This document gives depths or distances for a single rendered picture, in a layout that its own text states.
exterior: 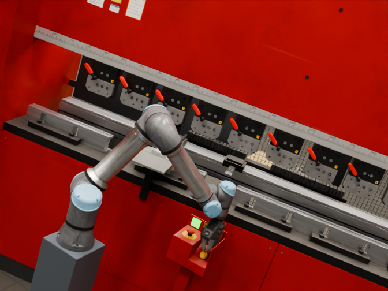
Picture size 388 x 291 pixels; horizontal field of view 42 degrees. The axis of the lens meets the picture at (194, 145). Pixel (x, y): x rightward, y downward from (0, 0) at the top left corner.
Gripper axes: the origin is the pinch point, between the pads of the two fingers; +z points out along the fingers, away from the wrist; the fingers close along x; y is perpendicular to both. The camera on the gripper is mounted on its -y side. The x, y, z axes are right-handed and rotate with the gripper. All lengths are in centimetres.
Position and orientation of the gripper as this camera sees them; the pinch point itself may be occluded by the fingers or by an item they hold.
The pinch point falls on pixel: (204, 250)
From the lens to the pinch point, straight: 237.6
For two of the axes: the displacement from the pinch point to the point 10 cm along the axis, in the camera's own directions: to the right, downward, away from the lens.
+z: -2.7, 8.9, 3.8
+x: -8.6, -4.0, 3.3
